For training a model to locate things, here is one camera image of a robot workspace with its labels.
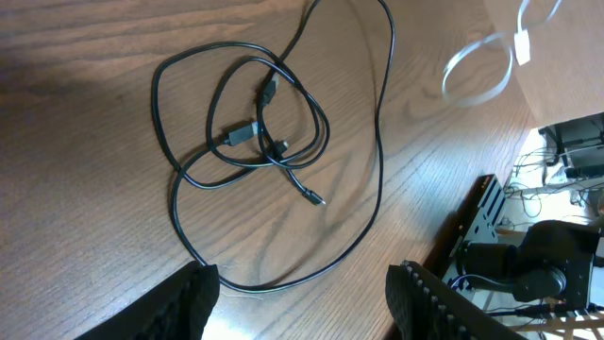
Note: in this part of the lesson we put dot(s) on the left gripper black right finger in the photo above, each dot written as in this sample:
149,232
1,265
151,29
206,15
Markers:
424,307

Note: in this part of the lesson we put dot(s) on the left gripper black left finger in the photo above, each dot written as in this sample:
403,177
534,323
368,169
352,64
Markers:
177,308

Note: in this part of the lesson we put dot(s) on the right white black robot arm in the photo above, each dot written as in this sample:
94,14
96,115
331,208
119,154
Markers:
554,260

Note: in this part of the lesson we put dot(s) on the dark equipment under table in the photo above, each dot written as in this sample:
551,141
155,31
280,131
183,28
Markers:
578,145

